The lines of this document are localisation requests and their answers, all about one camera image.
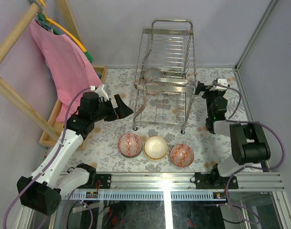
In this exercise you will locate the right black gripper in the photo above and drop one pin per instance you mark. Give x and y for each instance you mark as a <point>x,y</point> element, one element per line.
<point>201,87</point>

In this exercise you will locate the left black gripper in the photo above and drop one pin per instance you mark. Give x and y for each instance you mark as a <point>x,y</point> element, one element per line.
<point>113,109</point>

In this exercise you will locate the blue patterned bowl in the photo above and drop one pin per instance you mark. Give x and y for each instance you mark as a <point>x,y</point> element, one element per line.
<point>174,74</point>

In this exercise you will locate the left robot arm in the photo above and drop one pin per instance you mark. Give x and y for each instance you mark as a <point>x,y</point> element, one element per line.
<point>43,190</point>

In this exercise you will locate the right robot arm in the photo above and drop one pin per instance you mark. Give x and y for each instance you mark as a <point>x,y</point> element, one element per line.
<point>248,142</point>

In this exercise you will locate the stainless steel dish rack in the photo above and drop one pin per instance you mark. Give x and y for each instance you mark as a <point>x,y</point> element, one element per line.
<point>166,44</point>

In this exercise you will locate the red diamond patterned bowl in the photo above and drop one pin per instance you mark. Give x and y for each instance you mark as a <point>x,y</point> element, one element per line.
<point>130,145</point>

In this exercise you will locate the cream bowl orange rim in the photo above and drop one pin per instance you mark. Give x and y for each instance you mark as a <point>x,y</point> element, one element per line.
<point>156,148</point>

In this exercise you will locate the pink cloth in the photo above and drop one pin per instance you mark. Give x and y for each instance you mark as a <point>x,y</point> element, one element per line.
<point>70,68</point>

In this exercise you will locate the orange red patterned bowl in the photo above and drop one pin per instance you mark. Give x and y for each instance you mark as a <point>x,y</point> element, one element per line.
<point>181,155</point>

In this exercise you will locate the yellow plastic hanger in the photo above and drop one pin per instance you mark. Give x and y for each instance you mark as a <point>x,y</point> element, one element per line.
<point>40,4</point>

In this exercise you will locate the green plastic hanger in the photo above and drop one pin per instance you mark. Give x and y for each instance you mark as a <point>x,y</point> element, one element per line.
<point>50,24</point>

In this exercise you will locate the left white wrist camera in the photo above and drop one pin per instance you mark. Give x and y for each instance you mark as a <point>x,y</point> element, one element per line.
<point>102,90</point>

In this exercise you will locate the aluminium rail frame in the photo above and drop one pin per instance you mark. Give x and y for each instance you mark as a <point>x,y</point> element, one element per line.
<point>246,200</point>

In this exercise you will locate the aluminium corner post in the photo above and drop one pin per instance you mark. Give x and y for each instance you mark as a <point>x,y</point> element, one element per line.
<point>262,22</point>

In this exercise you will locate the wooden clothes rack frame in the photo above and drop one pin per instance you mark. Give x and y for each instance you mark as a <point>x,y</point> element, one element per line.
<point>24,69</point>

